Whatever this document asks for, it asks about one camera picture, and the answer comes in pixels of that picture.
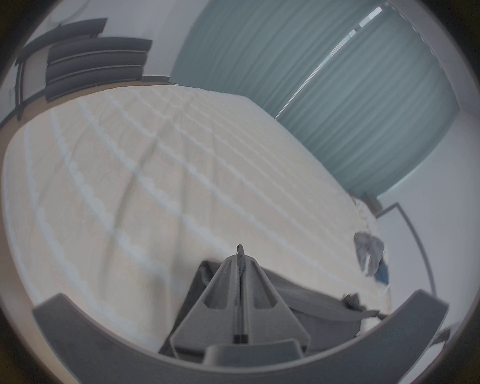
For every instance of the grey garment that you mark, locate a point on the grey garment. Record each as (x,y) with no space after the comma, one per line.
(367,251)

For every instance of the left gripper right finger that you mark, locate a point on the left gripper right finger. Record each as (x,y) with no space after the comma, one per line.
(270,322)

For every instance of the blue-green curtain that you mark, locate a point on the blue-green curtain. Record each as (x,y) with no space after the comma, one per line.
(375,112)
(243,48)

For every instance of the dark blue garment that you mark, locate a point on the dark blue garment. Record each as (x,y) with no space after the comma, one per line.
(383,275)

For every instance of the bed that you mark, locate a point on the bed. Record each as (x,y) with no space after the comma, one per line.
(150,168)

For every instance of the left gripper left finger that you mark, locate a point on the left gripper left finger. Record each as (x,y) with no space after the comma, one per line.
(210,322)

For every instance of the white printed pillow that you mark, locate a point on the white printed pillow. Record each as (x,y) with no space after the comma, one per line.
(365,213)

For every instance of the black chest of drawers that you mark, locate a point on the black chest of drawers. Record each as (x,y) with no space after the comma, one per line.
(93,60)

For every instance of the black T-shirt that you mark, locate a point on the black T-shirt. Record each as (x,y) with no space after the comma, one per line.
(322,330)

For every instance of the grey bedside table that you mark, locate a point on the grey bedside table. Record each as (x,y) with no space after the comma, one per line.
(373,204)

